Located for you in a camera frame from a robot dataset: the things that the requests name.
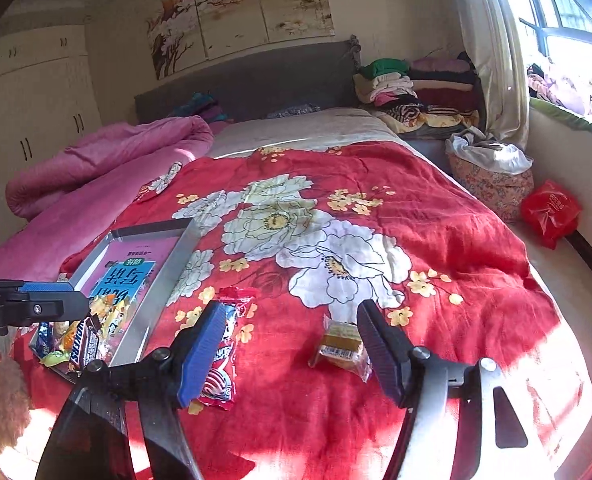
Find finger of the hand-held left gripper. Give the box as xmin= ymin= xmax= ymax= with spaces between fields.
xmin=0 ymin=280 xmax=76 ymax=295
xmin=0 ymin=291 xmax=91 ymax=335

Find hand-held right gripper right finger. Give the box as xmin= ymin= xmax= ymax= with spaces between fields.
xmin=357 ymin=300 xmax=542 ymax=480

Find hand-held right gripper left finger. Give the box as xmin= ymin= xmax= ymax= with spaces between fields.
xmin=36 ymin=301 xmax=227 ymax=480

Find blue snack packet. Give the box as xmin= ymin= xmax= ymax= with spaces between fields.
xmin=30 ymin=322 xmax=56 ymax=361

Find red snack packet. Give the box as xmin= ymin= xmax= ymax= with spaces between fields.
xmin=196 ymin=285 xmax=259 ymax=413

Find small clear cake packet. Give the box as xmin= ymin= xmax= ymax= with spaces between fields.
xmin=308 ymin=314 xmax=374 ymax=383

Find orange snack packet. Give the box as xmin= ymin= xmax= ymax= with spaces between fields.
xmin=56 ymin=320 xmax=84 ymax=353

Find green snack packet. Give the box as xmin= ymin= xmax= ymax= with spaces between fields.
xmin=40 ymin=350 xmax=74 ymax=368

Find brown chocolate bar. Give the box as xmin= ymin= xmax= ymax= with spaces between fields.
xmin=68 ymin=315 xmax=104 ymax=371

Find yellow cartoon snack packet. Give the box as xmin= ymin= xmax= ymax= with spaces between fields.
xmin=88 ymin=292 xmax=136 ymax=341

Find metal tray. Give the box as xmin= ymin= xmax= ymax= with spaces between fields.
xmin=28 ymin=217 xmax=201 ymax=381

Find pink book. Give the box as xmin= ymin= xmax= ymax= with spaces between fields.
xmin=78 ymin=237 xmax=179 ymax=321

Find cream wardrobe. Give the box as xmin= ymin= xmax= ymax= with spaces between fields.
xmin=0 ymin=22 xmax=101 ymax=241

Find pink blanket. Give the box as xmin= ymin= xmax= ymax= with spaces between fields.
xmin=0 ymin=115 xmax=214 ymax=281

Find red floral blanket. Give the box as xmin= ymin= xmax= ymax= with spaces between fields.
xmin=10 ymin=142 xmax=592 ymax=480

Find floral fabric bag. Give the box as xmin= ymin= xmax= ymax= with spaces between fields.
xmin=448 ymin=152 xmax=534 ymax=223

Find red plastic bag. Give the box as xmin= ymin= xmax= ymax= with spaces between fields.
xmin=521 ymin=180 xmax=582 ymax=250

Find white cloth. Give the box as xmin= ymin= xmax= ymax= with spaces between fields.
xmin=446 ymin=127 xmax=534 ymax=176

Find teal clothes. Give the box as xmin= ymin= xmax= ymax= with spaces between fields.
xmin=168 ymin=92 xmax=231 ymax=123

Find beige blanket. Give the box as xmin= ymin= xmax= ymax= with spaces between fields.
xmin=208 ymin=107 xmax=401 ymax=158

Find blue patterned cloth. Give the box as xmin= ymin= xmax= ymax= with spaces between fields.
xmin=266 ymin=104 xmax=321 ymax=120

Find pile of folded clothes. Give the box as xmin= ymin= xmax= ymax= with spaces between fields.
xmin=352 ymin=52 xmax=482 ymax=138

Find grey headboard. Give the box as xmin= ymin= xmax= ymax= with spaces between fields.
xmin=134 ymin=39 xmax=361 ymax=123

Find green windowsill mat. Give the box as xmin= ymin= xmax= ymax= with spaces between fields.
xmin=528 ymin=97 xmax=592 ymax=136

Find beige curtain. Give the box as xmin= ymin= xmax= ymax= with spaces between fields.
xmin=448 ymin=0 xmax=532 ymax=151

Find purple clothes heap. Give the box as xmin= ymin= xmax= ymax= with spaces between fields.
xmin=526 ymin=62 xmax=592 ymax=116

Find barred window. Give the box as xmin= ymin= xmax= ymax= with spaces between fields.
xmin=491 ymin=0 xmax=592 ymax=101

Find blossom wall painting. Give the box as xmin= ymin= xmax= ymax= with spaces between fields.
xmin=146 ymin=0 xmax=335 ymax=81

